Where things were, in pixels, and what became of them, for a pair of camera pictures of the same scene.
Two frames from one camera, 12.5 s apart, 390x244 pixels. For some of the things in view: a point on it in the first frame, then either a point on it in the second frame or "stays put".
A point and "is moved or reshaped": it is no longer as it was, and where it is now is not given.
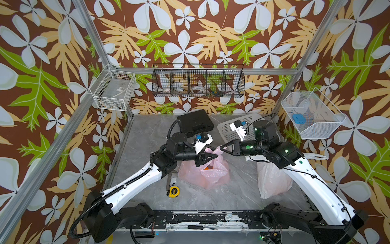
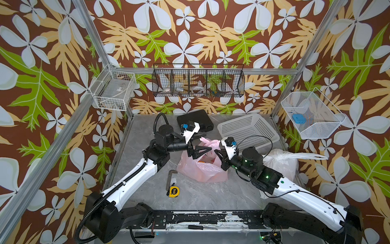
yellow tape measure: (173, 191) stays put
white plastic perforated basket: (226, 134) stays put
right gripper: (236, 148) to (226, 161)
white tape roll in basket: (198, 89) stays put
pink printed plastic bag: (214, 173) is moved or reshaped
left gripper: (201, 158) to (193, 153)
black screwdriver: (199, 227) stays put
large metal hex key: (169, 178) stays put
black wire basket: (195, 80) stays put
